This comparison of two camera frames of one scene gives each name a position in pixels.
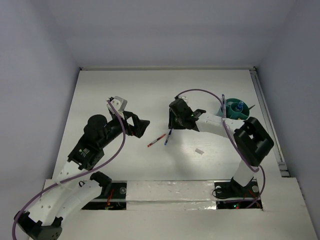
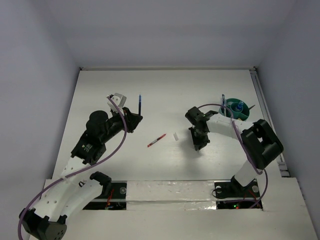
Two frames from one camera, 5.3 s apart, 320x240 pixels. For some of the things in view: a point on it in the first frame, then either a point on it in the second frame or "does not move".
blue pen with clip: x=166 y=142 -> x=139 y=108
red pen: x=148 y=145 does not move
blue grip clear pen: x=222 y=102 does not move
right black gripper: x=172 y=123 -> x=199 y=143
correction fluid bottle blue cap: x=239 y=107 does not move
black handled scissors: x=251 y=107 does not move
